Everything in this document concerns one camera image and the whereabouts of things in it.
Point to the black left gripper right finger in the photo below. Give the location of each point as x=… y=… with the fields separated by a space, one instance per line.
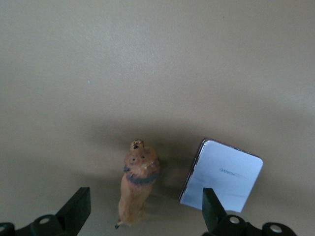
x=214 y=214

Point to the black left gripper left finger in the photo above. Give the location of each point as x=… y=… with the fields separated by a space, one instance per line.
x=73 y=214

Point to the small lavender card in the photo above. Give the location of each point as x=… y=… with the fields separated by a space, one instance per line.
x=221 y=177

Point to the brown lion statue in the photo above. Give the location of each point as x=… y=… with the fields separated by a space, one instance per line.
x=136 y=186

